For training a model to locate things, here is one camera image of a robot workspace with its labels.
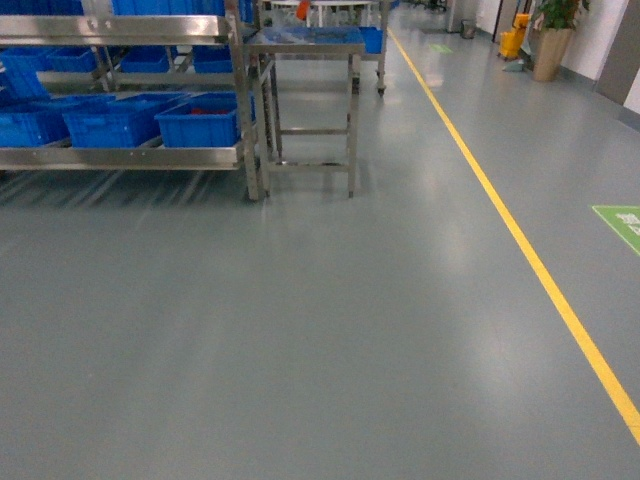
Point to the yellow mop bucket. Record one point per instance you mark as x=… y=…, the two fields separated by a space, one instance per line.
x=511 y=41

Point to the blue plastic bin middle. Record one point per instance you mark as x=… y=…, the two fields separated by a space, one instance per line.
x=123 y=123

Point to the grey trash can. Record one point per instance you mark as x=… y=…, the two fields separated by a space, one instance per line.
x=468 y=29

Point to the stainless steel side table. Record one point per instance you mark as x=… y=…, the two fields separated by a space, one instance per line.
x=307 y=86

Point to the blue plastic bin with red parts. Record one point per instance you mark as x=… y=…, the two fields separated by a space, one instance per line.
x=205 y=120

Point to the stainless steel shelf rack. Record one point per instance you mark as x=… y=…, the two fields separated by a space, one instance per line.
x=141 y=92

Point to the blue plastic bin left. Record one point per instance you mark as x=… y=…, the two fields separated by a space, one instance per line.
x=40 y=122

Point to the potted plant beige pot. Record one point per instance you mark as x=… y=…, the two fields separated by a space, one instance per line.
x=555 y=20

